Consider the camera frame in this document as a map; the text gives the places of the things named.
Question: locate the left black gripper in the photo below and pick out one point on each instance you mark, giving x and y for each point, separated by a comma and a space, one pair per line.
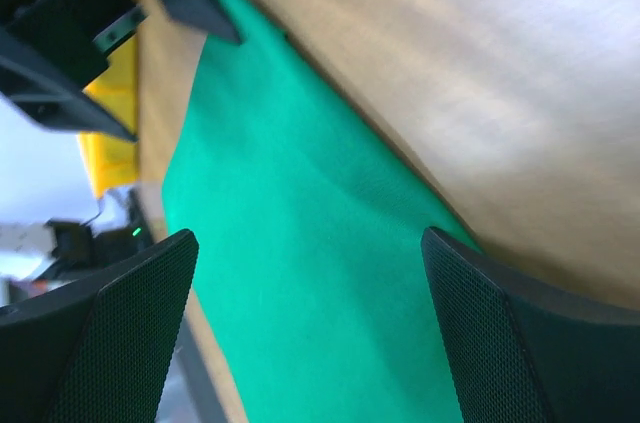
77, 37

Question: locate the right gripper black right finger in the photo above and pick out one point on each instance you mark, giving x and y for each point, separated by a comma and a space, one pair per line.
522, 350

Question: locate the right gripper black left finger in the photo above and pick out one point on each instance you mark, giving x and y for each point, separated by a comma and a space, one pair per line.
98, 349

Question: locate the green polo t-shirt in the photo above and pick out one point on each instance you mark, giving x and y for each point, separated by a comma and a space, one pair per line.
310, 270

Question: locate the yellow plastic bin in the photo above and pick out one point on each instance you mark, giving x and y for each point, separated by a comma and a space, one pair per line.
111, 162

